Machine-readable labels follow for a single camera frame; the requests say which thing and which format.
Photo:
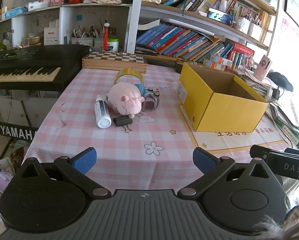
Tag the grey pen holder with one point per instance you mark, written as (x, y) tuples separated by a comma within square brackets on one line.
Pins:
[(82, 41)]

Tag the yellow tape roll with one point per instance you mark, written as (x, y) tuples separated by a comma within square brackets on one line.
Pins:
[(129, 73)]

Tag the stack of papers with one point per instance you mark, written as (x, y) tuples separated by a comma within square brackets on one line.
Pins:
[(252, 80)]

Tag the smartphone with lit screen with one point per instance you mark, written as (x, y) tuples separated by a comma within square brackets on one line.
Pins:
[(220, 17)]

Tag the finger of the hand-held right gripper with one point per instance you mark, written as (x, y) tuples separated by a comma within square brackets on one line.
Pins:
[(259, 151)]

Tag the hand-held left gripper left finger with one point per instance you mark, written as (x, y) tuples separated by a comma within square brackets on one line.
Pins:
[(85, 160)]

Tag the white power strip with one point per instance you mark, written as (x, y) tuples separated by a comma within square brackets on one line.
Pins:
[(266, 91)]

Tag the grey fur cuff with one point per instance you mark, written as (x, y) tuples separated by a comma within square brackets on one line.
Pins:
[(284, 226)]

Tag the green lid wipes canister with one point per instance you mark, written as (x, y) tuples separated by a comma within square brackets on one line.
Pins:
[(113, 45)]

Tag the row of colourful books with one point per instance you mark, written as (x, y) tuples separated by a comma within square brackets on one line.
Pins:
[(184, 41)]

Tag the pink grey toy camera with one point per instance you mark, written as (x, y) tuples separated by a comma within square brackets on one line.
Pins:
[(150, 103)]

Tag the white storage bin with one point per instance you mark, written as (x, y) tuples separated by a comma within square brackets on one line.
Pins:
[(250, 28)]

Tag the black binder clip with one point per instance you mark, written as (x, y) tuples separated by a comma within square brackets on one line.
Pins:
[(122, 121)]

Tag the orange white small boxes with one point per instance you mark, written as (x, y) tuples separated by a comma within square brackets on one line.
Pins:
[(218, 62)]

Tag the shelf of thin books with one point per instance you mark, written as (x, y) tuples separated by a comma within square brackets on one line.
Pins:
[(214, 1)]

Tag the wooden chess board box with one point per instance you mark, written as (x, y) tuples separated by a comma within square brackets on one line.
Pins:
[(114, 58)]

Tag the black electronic keyboard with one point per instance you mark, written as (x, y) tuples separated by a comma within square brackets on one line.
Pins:
[(27, 55)]

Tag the white shelf cabinet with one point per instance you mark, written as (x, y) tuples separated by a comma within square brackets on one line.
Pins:
[(64, 17)]

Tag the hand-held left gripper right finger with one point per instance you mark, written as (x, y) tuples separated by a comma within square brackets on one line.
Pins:
[(204, 160)]

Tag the white plastic bottle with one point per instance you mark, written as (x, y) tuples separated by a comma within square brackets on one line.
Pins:
[(102, 112)]

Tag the blue wipes pack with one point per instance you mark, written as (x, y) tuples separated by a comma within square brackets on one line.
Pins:
[(15, 12)]

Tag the pink plush pig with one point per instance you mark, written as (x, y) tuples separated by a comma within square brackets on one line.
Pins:
[(124, 97)]

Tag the wooden bookshelf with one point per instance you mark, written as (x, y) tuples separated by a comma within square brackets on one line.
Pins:
[(144, 10)]

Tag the thick green book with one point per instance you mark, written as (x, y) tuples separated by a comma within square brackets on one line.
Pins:
[(293, 132)]

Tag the black stapler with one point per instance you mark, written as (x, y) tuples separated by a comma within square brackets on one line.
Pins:
[(145, 50)]

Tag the yellow cardboard box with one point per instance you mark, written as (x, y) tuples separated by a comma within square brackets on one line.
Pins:
[(222, 112)]

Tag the pink checked tablecloth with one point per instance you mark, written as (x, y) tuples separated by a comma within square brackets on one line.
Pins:
[(114, 142)]

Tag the red tassel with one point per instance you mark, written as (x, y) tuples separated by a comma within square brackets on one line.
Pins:
[(105, 37)]

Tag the black power adapter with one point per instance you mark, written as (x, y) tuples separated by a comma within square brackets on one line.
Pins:
[(276, 93)]

